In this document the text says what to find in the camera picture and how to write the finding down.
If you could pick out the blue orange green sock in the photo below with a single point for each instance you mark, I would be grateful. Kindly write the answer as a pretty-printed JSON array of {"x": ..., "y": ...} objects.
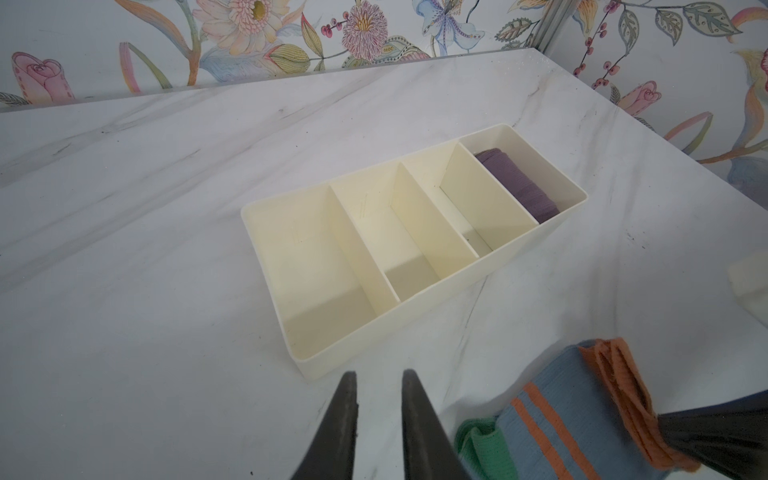
[{"x": 586, "y": 415}]

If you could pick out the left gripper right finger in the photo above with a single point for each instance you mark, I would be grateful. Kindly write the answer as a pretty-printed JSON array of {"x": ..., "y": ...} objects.
[{"x": 427, "y": 451}]

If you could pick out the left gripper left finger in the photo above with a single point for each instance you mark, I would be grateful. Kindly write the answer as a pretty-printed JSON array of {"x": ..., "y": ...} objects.
[{"x": 331, "y": 453}]

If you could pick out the right aluminium corner post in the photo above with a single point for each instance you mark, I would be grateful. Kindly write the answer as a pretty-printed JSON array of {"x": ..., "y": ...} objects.
[{"x": 556, "y": 13}]

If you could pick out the rolled purple sock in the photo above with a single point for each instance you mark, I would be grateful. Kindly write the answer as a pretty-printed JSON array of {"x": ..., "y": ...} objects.
[{"x": 519, "y": 185}]

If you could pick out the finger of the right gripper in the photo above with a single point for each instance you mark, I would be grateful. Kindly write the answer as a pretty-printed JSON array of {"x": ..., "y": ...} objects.
[{"x": 729, "y": 438}]

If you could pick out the cream divided organizer tray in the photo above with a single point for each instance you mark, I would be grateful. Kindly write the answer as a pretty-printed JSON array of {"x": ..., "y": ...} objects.
[{"x": 352, "y": 260}]

